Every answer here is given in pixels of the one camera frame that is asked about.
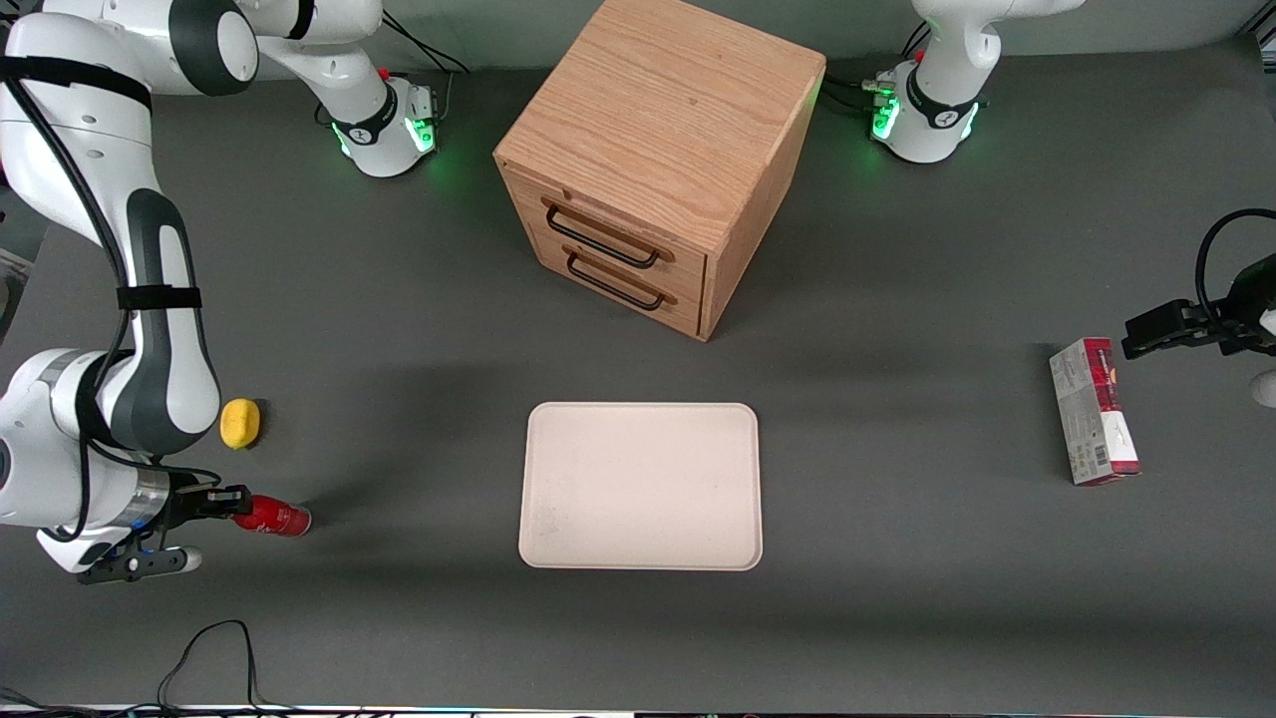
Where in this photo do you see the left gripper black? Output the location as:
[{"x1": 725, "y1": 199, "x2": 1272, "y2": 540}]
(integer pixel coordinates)
[{"x1": 1122, "y1": 254, "x2": 1276, "y2": 361}]

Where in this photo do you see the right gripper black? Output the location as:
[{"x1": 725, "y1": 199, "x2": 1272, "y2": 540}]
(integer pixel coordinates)
[{"x1": 150, "y1": 475, "x2": 253, "y2": 545}]

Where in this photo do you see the red coke bottle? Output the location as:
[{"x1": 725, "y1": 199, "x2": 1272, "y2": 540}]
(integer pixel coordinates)
[{"x1": 231, "y1": 495, "x2": 313, "y2": 539}]

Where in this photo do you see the white rectangular tray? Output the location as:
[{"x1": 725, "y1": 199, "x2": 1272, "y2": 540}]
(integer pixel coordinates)
[{"x1": 518, "y1": 402, "x2": 764, "y2": 571}]

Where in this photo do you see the yellow lemon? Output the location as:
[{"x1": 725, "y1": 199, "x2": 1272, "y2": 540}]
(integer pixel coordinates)
[{"x1": 219, "y1": 398, "x2": 262, "y2": 451}]

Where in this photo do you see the grey and red carton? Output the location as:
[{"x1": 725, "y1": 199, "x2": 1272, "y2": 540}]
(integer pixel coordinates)
[{"x1": 1049, "y1": 337, "x2": 1142, "y2": 487}]

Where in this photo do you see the wooden drawer cabinet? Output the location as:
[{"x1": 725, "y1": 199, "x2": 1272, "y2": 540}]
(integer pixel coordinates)
[{"x1": 493, "y1": 0, "x2": 828, "y2": 343}]

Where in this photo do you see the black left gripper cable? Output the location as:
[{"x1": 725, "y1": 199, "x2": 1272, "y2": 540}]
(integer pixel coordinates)
[{"x1": 1194, "y1": 207, "x2": 1276, "y2": 322}]

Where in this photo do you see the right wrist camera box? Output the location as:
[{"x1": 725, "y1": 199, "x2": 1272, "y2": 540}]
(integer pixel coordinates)
[{"x1": 78, "y1": 544, "x2": 203, "y2": 587}]

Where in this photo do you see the black cable loop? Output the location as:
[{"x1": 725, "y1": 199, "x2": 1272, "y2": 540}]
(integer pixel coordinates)
[{"x1": 155, "y1": 619, "x2": 300, "y2": 717}]

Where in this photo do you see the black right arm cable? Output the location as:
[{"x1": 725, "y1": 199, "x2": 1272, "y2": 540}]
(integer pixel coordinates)
[{"x1": 0, "y1": 55, "x2": 225, "y2": 544}]

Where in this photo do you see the black left base cable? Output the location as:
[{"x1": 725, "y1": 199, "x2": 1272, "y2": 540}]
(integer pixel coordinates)
[{"x1": 824, "y1": 76, "x2": 894, "y2": 114}]

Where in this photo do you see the black base cable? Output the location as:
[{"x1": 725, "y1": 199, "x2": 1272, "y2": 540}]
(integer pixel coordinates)
[
  {"x1": 377, "y1": 12, "x2": 471, "y2": 126},
  {"x1": 824, "y1": 76, "x2": 894, "y2": 114}
]

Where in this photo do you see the short black drawer handle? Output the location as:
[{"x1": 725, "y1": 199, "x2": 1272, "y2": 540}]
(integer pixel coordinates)
[{"x1": 564, "y1": 249, "x2": 678, "y2": 312}]

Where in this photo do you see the long black drawer handle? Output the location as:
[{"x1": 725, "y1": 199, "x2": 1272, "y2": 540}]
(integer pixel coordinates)
[{"x1": 542, "y1": 197, "x2": 675, "y2": 270}]

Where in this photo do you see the black right base cable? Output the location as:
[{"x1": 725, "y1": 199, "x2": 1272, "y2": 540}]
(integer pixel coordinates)
[{"x1": 377, "y1": 12, "x2": 471, "y2": 126}]

